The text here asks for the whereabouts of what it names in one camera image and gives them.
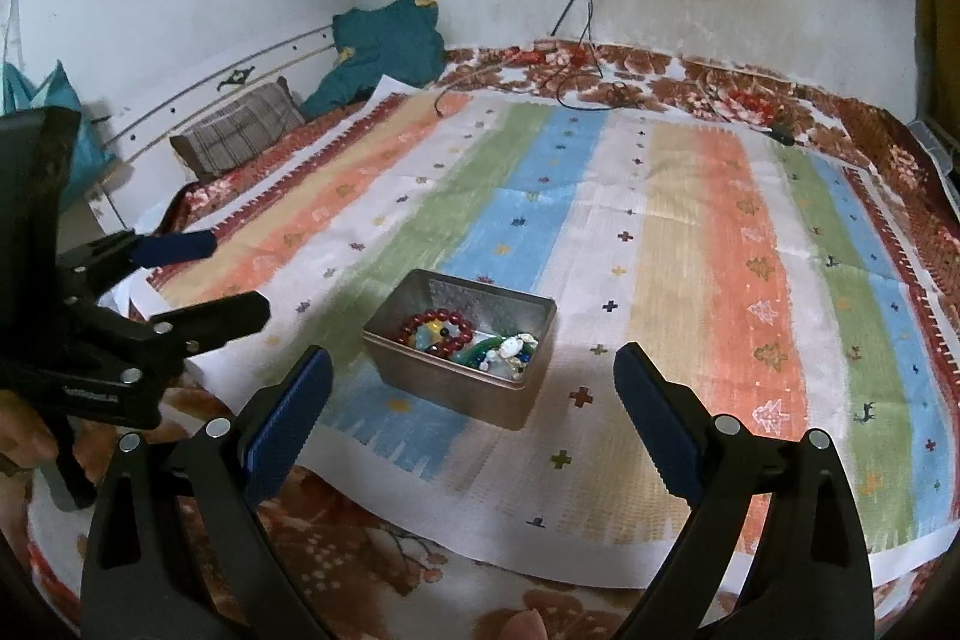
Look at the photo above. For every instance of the person's right hand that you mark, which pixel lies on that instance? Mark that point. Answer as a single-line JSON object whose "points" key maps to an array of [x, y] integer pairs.
{"points": [[526, 625]]}

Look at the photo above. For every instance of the green jade bangle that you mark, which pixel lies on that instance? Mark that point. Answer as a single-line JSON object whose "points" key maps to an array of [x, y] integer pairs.
{"points": [[474, 354]]}

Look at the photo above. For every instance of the grey plaid pillow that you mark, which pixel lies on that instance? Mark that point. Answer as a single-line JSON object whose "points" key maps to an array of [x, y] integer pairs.
{"points": [[238, 132]]}

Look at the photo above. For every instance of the brown floral bed sheet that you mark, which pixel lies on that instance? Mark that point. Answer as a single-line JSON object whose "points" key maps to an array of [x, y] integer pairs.
{"points": [[370, 578]]}

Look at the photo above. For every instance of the striped colourful woven cloth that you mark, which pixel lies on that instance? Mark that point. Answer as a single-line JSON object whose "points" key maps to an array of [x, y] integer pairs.
{"points": [[771, 280]]}

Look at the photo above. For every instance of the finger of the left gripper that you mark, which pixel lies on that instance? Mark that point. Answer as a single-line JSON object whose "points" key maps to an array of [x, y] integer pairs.
{"points": [[134, 251], [206, 327]]}

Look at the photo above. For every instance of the teal plastic bag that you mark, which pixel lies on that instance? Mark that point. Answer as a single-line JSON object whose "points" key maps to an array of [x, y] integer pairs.
{"points": [[70, 135]]}

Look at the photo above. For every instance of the white metal bed headboard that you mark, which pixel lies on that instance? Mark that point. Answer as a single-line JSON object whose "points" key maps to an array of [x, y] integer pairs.
{"points": [[147, 172]]}

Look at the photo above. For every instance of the silver metal tin box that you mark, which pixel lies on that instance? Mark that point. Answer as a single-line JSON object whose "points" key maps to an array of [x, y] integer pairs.
{"points": [[429, 316]]}

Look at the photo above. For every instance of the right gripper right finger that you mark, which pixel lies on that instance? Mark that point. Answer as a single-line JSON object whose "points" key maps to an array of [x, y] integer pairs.
{"points": [[810, 576]]}

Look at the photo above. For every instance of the teal blue garment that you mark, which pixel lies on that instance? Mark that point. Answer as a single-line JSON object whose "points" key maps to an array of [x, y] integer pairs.
{"points": [[400, 40]]}

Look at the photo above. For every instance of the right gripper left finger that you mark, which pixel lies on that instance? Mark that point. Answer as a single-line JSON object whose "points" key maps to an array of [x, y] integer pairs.
{"points": [[141, 578]]}

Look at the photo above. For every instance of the person's left hand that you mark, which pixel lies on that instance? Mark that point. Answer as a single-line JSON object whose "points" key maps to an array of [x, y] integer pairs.
{"points": [[27, 441]]}

